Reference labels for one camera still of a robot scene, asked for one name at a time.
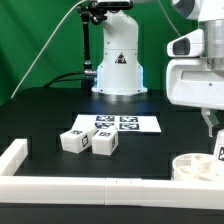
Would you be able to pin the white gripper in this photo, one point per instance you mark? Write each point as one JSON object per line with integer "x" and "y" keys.
{"x": 195, "y": 75}

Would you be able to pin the white round stool seat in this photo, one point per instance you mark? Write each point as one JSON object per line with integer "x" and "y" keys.
{"x": 193, "y": 167}

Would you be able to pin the white marker sheet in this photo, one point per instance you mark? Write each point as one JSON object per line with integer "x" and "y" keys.
{"x": 126, "y": 123}

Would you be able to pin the black camera on mount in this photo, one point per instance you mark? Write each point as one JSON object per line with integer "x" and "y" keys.
{"x": 113, "y": 4}

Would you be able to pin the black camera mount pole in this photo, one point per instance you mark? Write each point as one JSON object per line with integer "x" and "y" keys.
{"x": 90, "y": 13}

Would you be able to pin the white left fence wall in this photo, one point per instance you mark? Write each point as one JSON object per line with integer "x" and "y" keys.
{"x": 13, "y": 157}

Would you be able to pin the white fence wall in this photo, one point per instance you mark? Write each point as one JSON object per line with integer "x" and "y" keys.
{"x": 106, "y": 191}
{"x": 13, "y": 157}

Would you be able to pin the white front fence wall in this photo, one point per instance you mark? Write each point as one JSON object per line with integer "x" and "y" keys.
{"x": 106, "y": 191}

